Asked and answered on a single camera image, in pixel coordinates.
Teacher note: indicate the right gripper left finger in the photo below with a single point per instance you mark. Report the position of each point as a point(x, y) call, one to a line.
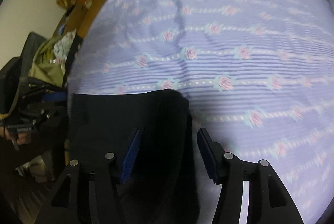
point(91, 196)

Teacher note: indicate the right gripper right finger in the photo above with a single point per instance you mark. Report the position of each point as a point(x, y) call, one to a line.
point(269, 200)

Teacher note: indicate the black pants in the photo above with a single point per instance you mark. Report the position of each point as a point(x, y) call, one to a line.
point(162, 185)

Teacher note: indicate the person's left hand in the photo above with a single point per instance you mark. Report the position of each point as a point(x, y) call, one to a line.
point(19, 139)

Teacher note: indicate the olive green bag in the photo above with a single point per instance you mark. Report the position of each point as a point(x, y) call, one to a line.
point(48, 64)

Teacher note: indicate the black office chair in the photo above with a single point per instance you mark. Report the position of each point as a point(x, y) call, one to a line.
point(16, 69)

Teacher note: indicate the purple floral bed sheet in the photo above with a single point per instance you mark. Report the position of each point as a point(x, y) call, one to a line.
point(258, 75)

